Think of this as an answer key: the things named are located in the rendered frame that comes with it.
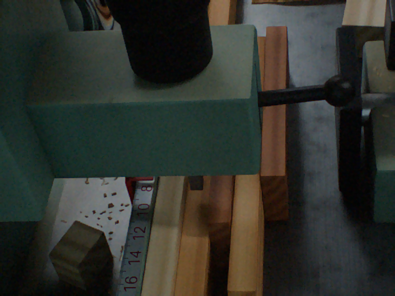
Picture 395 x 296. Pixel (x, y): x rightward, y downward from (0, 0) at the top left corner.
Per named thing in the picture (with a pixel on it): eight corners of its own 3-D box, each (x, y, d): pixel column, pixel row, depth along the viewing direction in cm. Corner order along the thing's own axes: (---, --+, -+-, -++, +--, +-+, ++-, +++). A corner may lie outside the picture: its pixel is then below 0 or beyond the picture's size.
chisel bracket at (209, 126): (262, 192, 49) (253, 98, 43) (54, 195, 51) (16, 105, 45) (265, 111, 54) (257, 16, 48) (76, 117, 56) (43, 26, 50)
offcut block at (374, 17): (391, 60, 69) (394, 26, 66) (340, 57, 70) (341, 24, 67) (395, 30, 71) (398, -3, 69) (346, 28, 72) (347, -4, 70)
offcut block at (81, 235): (58, 278, 69) (47, 255, 67) (84, 243, 72) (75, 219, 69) (86, 291, 68) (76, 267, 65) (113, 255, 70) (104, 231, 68)
